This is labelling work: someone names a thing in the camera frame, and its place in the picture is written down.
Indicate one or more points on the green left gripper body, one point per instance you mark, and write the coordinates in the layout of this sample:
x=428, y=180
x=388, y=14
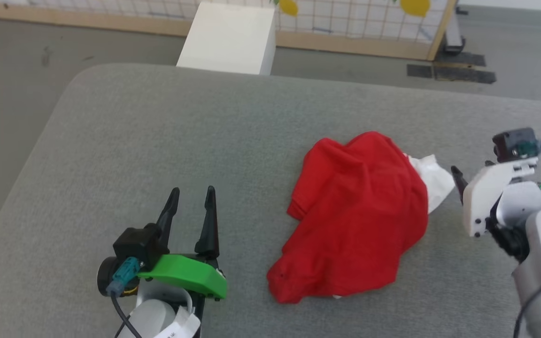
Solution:
x=190, y=274

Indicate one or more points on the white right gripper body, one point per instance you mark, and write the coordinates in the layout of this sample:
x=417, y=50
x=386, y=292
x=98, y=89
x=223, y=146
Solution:
x=484, y=192

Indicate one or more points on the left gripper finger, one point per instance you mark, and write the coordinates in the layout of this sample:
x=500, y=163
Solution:
x=169, y=213
x=210, y=225

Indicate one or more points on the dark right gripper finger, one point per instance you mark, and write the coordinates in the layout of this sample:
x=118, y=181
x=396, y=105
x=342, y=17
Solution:
x=459, y=180

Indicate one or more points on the red and white t-shirt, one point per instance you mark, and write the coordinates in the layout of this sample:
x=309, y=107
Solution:
x=355, y=216

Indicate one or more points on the white paper label tag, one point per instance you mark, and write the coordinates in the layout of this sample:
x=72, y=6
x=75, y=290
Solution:
x=181, y=325

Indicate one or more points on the large black floor mat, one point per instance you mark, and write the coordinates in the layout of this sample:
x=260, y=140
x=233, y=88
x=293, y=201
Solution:
x=463, y=74

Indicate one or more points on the small black floor mat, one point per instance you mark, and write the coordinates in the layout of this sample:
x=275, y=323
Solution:
x=419, y=71

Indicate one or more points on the grey wheeled stand base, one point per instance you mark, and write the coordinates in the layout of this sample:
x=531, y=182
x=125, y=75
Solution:
x=453, y=40

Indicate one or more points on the wooden framed grid panel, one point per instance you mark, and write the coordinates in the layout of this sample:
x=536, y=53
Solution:
x=345, y=44

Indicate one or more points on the white rectangular box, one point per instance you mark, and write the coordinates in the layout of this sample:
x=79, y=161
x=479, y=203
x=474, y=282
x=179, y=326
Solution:
x=228, y=40

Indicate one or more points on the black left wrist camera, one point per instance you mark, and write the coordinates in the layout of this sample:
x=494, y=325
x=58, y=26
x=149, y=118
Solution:
x=136, y=244

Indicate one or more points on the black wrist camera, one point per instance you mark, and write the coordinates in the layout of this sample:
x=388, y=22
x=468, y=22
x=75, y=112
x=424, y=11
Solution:
x=510, y=143
x=136, y=244

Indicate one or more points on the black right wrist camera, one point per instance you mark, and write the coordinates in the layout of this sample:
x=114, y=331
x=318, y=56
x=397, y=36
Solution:
x=510, y=143

